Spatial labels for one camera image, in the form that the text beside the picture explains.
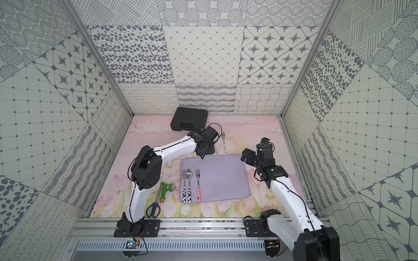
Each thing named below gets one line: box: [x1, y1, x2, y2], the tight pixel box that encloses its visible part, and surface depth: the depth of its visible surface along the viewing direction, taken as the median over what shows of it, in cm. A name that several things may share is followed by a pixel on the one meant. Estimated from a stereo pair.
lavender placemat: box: [179, 154, 251, 204], surface depth 90 cm
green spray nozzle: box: [159, 181, 176, 203], surface depth 85 cm
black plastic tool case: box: [170, 107, 208, 132], surface depth 120 cm
